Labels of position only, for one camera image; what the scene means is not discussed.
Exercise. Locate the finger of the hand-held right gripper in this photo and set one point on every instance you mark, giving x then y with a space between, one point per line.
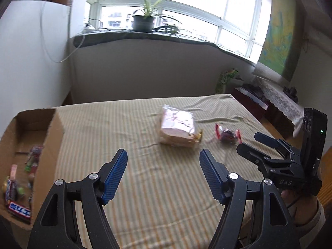
267 139
249 151

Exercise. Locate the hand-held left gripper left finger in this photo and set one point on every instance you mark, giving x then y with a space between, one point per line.
114 176

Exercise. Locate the low potted plant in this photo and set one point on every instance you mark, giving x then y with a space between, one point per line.
171 28

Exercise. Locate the snack packets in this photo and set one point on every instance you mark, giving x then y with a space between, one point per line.
19 208

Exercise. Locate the yellow snack packet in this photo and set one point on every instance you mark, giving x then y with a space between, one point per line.
199 134

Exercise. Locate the cardboard box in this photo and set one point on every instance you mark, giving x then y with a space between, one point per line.
55 140

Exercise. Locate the person's right forearm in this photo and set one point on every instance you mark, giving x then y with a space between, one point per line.
315 220

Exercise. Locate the large potted plant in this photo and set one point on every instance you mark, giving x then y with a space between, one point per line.
142 23

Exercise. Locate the green candy packet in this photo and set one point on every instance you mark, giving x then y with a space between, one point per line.
20 190

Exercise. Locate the brown round candy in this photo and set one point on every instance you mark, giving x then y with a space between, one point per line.
5 188

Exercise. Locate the black snack bar packet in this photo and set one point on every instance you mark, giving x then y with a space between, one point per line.
31 196

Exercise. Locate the white cabinet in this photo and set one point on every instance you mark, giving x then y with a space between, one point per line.
26 70

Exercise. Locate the white framed window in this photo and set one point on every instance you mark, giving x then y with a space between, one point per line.
194 0

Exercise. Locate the white lace cloth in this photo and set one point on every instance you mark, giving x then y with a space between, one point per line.
280 98

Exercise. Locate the bagged bread with pink label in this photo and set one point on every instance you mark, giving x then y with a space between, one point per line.
176 132

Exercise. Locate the striped bedsheet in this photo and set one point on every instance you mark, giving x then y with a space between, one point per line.
155 199

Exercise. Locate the dark wooden cabinet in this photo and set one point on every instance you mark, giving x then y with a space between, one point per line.
259 109

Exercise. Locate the dark figurine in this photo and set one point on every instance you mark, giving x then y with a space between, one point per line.
290 91

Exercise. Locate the dark stone windowsill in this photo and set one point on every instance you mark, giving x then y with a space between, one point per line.
103 36

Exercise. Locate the person's right hand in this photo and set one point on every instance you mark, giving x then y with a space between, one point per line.
303 205

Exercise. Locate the small red-edged dark snack pack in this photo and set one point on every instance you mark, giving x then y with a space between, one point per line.
228 134

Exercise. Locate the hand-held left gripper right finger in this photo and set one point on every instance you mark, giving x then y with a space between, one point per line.
211 176

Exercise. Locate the wall map poster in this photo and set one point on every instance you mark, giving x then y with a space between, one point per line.
280 31

